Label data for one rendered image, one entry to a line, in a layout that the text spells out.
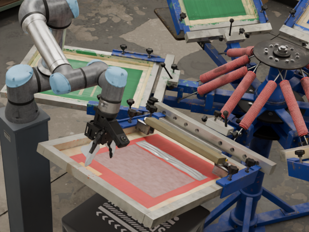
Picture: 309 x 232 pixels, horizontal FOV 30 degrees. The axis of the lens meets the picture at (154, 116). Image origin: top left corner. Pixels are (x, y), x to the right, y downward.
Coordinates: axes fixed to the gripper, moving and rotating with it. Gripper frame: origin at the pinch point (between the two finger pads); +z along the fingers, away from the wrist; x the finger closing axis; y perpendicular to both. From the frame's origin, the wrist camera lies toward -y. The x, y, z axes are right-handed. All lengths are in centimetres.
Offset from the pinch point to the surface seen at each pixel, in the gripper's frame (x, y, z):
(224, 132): -86, -4, 3
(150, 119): -54, 19, 1
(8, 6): -229, 322, 52
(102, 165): -15.6, 9.7, 10.6
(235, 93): -108, 7, -9
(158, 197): -18.5, -17.0, 10.8
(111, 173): -14.5, 4.0, 10.6
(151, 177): -28.2, -5.6, 11.1
